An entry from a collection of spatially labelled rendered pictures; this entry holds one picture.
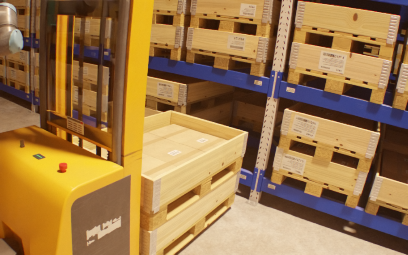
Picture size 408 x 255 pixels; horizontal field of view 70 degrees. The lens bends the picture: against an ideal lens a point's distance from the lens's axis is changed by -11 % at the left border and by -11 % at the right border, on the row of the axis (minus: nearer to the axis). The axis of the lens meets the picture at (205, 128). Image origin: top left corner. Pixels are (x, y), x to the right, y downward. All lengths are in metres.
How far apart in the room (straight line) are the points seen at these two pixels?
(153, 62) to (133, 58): 1.99
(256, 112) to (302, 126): 1.60
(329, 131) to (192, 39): 1.51
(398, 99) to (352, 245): 1.26
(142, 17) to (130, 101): 0.38
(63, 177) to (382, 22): 2.32
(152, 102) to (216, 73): 0.83
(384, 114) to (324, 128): 0.50
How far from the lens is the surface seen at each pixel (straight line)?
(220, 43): 3.01
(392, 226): 2.99
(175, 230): 2.18
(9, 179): 1.74
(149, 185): 1.78
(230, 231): 2.72
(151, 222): 1.91
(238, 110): 4.39
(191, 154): 2.39
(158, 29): 3.41
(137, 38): 1.49
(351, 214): 2.97
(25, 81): 5.68
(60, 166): 1.48
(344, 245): 2.92
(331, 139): 2.74
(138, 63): 1.52
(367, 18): 2.66
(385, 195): 2.85
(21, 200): 1.65
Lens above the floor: 1.55
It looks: 18 degrees down
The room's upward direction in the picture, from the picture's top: 7 degrees clockwise
